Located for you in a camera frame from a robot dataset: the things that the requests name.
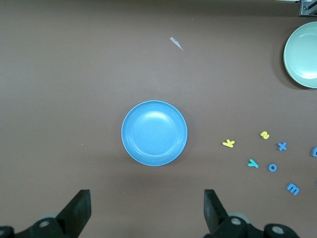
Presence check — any blue plate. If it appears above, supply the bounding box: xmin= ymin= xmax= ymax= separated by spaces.
xmin=121 ymin=100 xmax=188 ymax=167

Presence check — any blue foam letter m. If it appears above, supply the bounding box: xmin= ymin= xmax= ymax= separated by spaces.
xmin=286 ymin=182 xmax=301 ymax=196

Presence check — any aluminium profile bracket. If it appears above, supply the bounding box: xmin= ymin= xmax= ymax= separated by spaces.
xmin=298 ymin=0 xmax=317 ymax=17

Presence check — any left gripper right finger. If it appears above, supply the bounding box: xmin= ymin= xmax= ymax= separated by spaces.
xmin=203 ymin=189 xmax=301 ymax=238

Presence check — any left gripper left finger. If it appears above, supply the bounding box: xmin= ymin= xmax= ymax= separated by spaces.
xmin=0 ymin=189 xmax=92 ymax=238

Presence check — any white tape scrap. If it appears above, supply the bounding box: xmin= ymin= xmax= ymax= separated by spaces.
xmin=169 ymin=36 xmax=184 ymax=51

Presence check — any pale green plate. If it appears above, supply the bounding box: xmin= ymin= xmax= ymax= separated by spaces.
xmin=283 ymin=21 xmax=317 ymax=89

